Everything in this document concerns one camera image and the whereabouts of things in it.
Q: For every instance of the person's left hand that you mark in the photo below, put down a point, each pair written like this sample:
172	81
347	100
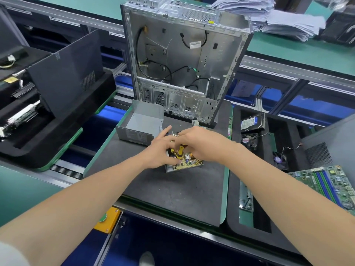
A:
158	153

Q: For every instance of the person's right hand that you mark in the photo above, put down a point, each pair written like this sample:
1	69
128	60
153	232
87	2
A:
209	145

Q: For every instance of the person's right fingers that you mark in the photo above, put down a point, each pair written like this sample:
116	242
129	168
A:
186	138

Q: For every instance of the person's left thumb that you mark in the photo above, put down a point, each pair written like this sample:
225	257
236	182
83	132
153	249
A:
171	161

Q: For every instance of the yellow black screwdriver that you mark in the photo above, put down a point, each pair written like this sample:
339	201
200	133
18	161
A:
179	152

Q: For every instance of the power supply circuit board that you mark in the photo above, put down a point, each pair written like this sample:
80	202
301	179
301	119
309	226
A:
188	163

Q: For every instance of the person's left forearm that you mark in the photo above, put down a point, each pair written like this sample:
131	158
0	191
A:
69	210

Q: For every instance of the person's right forearm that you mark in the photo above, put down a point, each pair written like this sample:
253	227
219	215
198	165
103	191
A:
291	196

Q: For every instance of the black work mat green edge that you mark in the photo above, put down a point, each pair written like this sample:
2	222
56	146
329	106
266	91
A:
177	188

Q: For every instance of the grey metal power supply cover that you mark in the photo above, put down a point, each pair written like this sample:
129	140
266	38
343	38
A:
140	126

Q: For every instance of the small black cooling fan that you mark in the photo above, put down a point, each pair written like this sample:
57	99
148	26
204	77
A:
279	160
247	140

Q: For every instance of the hard disk drive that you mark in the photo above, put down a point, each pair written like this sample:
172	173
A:
251	122

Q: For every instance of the silver open computer case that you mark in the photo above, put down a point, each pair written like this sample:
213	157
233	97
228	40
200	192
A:
185	60

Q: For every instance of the yellow box green button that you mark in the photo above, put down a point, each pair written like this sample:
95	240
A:
106	220

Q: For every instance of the person's white shoe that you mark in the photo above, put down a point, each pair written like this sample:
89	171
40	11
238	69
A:
146	259

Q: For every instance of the black foam tray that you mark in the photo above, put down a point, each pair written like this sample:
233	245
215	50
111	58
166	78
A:
277	213
36	146

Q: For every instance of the black computer side panel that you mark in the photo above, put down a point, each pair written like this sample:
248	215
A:
66	74

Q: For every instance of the grey vented computer side panel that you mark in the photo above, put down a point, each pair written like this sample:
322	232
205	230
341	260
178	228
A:
330	148

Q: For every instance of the stack of white papers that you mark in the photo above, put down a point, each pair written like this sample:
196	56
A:
277	17

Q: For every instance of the green motherboard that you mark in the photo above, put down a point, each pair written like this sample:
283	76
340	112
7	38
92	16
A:
330	185

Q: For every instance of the person's white sleeve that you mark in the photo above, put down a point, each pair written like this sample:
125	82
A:
8	254

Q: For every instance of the black device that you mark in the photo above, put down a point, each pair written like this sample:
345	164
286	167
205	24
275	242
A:
339	24

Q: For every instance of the silver metal bracket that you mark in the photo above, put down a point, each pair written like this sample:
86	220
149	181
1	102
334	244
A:
246	198

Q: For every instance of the expansion card silver bracket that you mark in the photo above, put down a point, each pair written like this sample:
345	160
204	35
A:
18	119

